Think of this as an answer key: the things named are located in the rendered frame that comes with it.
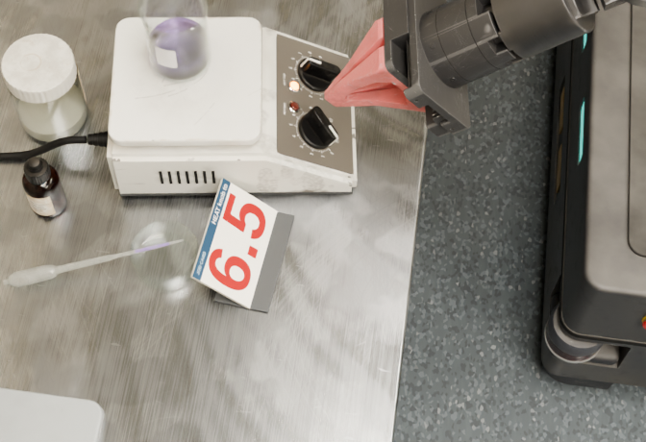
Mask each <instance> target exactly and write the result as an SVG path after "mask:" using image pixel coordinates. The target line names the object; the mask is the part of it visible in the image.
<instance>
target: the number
mask: <svg viewBox="0 0 646 442"><path fill-rule="evenodd" d="M270 214H271V210H270V209H268V208H266V207H265V206H263V205H261V204H260V203H258V202H257V201H255V200H253V199H252V198H250V197H248V196H247V195H245V194H244V193H242V192H240V191H239V190H237V189H235V188H234V187H232V186H230V188H229V191H228V194H227V197H226V201H225V204H224V207H223V210H222V213H221V216H220V219H219V222H218V225H217V229H216V232H215V235H214V238H213V242H212V245H211V249H210V252H209V256H208V259H207V262H206V265H205V269H204V272H203V275H202V279H204V280H206V281H208V282H210V283H212V284H214V285H216V286H218V287H219V288H221V289H223V290H225V291H227V292H228V293H230V294H232V295H234V296H236V297H237V298H239V299H240V300H242V301H244V302H245V301H246V298H247V294H248V291H249V287H250V284H251V280H252V278H253V274H254V271H255V267H256V264H257V260H258V257H259V253H260V250H261V245H262V242H263V238H264V235H265V231H266V228H267V224H268V221H269V217H270Z"/></svg>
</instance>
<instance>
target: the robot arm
mask: <svg viewBox="0 0 646 442"><path fill-rule="evenodd" d="M626 2H628V3H630V4H632V5H635V6H638V7H646V0H601V3H602V6H603V8H604V11H607V10H609V9H612V8H614V7H617V6H619V5H622V4H624V3H626ZM383 5H384V17H383V18H381V19H379V20H376V21H375V22H374V24H373V25H372V27H371V28H370V30H369V31H368V33H367V35H366V36H365V38H364V39H363V41H362V42H361V44H360V46H359V47H358V49H357V50H356V52H355V53H354V55H353V57H352V58H351V60H349V62H348V63H347V64H346V66H345V67H344V68H343V69H342V71H341V72H340V73H339V74H338V76H337V77H336V78H335V79H334V81H333V82H332V83H331V84H330V86H329V87H328V88H327V89H326V90H325V92H324V95H325V100H326V101H328V102H329V103H331V104H332V105H333V106H335V107H360V106H381V107H388V108H395V109H402V110H409V111H423V112H425V113H426V127H427V129H428V130H430V131H431V132H432V133H433V134H435V135H436V136H438V137H441V136H443V135H447V134H450V133H451V134H456V133H458V132H461V131H463V130H466V129H468V128H470V112H469V101H468V88H467V84H468V83H470V82H473V81H475V80H478V79H480V78H482V77H484V76H486V75H489V74H491V73H493V72H496V71H498V70H500V69H503V68H505V67H508V66H510V65H512V64H515V63H517V62H520V61H523V60H525V59H527V58H530V57H532V56H534V55H537V54H539V53H542V52H544V51H546V50H549V49H551V48H554V47H556V46H558V45H561V44H563V43H564V42H567V41H569V40H572V39H574V38H576V37H580V36H583V35H585V34H587V33H590V32H592V31H593V30H594V27H595V14H596V13H598V11H599V10H600V9H599V7H598V4H597V2H596V0H452V1H450V2H447V1H446V0H383Z"/></svg>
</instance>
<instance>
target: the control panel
mask: <svg viewBox="0 0 646 442"><path fill-rule="evenodd" d="M308 57H314V58H317V59H320V60H322V61H326V62H329V63H332V64H334V65H337V66H338V67H339V68H340V72H341V71H342V69H343V68H344V67H345V66H346V64H347V63H348V62H349V58H346V57H344V56H341V55H339V54H336V53H333V52H330V51H327V50H324V49H321V48H318V47H315V46H312V45H309V44H307V43H304V42H301V41H298V40H295V39H292V38H289V37H285V36H282V35H278V34H277V36H276V113H277V153H279V154H281V155H284V156H288V157H291V158H295V159H298V160H303V161H307V162H310V163H314V164H317V165H321V166H324V167H328V168H331V169H334V170H337V171H341V172H344V173H348V174H353V175H354V164H353V138H352V113H351V107H335V106H333V105H332V104H331V103H329V102H328V101H326V100H325V95H324V92H325V91H322V92H317V91H313V90H311V89H309V88H308V87H306V86H305V85H304V84H303V83H302V81H301V79H300V77H299V75H298V65H299V63H300V62H301V61H302V60H303V59H305V58H308ZM291 82H296V83H297V84H298V86H299V88H298V89H297V90H294V89H292V88H291V86H290V83H291ZM292 102H296V103H297V104H298V105H299V110H293V109H292V108H291V106H290V103H292ZM315 106H317V107H319V108H320V109H322V110H323V112H324V113H325V115H326V116H327V117H328V119H329V120H330V122H331V123H332V125H333V126H334V127H335V129H336V131H337V132H338V140H336V141H335V142H334V143H333V144H332V145H330V146H329V147H327V148H325V149H315V148H312V147H310V146H309V145H308V144H307V143H306V142H305V141H304V139H303V138H302V137H301V136H300V133H299V128H298V125H299V121H300V119H301V118H302V117H303V116H304V115H306V114H307V113H308V112H309V111H310V110H311V109H312V108H313V107H315Z"/></svg>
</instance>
